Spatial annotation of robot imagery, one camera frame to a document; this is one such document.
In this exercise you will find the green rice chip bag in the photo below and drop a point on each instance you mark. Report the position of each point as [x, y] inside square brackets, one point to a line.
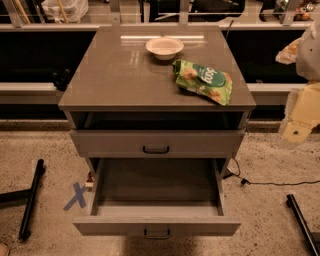
[204, 81]

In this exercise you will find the white plastic bag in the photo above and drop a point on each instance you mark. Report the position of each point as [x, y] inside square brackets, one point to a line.
[65, 11]

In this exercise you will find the open grey drawer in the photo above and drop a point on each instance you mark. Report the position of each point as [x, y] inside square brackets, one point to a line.
[156, 199]

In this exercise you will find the black stand leg right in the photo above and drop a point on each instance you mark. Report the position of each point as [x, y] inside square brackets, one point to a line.
[312, 238]

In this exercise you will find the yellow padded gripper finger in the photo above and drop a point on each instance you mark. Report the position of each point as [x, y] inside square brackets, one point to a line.
[302, 115]

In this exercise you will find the grey drawer cabinet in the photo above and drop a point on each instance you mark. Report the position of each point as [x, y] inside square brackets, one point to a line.
[119, 85]

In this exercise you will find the blue tape cross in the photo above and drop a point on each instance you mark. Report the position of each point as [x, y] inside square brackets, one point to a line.
[77, 198]

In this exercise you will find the closed grey drawer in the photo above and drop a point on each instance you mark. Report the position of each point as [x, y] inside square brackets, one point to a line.
[156, 144]

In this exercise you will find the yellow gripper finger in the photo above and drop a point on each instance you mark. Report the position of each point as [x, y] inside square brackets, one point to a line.
[288, 55]

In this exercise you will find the grey metal railing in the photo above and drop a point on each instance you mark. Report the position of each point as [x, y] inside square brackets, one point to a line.
[226, 14]

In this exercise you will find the black clamp on rail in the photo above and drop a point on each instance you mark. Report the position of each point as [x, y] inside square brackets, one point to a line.
[61, 80]

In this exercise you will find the black stand leg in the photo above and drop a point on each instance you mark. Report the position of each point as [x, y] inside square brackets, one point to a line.
[29, 195]
[312, 238]

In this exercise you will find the white paper bowl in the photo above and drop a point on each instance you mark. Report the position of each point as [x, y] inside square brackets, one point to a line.
[164, 48]

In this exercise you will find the black stand leg left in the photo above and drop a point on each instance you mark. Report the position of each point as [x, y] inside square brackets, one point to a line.
[29, 195]

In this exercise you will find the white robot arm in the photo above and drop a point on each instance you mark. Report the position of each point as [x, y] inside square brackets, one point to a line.
[308, 56]

